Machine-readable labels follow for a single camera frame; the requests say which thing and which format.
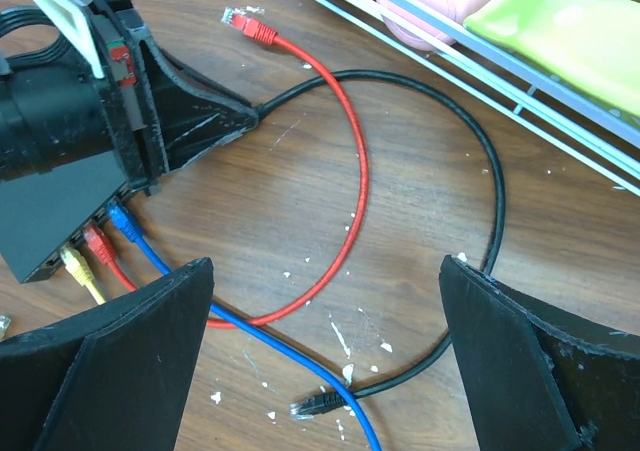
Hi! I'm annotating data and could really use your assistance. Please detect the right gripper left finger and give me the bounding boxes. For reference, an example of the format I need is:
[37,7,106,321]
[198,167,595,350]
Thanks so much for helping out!
[1,258,214,450]

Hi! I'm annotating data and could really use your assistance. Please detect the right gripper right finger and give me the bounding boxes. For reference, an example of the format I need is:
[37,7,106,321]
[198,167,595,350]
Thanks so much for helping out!
[439,256,639,450]

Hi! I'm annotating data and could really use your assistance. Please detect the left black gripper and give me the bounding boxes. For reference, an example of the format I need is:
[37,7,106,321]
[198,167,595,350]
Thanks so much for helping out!
[1,0,259,190]

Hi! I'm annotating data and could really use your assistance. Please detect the red ethernet cable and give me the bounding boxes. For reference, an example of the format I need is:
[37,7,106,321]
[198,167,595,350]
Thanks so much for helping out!
[82,5,371,330]

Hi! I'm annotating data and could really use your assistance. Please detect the blue ethernet cable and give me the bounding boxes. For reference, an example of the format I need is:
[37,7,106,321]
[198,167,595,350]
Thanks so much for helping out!
[107,202,384,451]

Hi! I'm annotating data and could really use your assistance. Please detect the yellow ethernet cable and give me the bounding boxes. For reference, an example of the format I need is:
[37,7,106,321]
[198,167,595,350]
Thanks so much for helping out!
[57,246,109,306]

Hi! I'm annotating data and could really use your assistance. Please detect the black network switch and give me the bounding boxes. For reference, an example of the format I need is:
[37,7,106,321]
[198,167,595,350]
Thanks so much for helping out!
[1,152,132,284]

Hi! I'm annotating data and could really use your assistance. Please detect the black ethernet cable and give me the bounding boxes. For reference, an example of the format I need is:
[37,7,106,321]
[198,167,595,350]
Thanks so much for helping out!
[252,68,507,420]

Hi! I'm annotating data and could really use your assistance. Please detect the white round tape roll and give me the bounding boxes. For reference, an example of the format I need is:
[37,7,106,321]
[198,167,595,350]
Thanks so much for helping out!
[0,315,12,341]

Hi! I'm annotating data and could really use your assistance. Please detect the green plate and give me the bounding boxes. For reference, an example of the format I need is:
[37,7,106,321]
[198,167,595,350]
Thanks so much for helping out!
[463,0,639,118]

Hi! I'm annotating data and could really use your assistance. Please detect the white wire dish rack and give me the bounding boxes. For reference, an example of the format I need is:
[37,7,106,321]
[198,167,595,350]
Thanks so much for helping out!
[314,0,639,193]

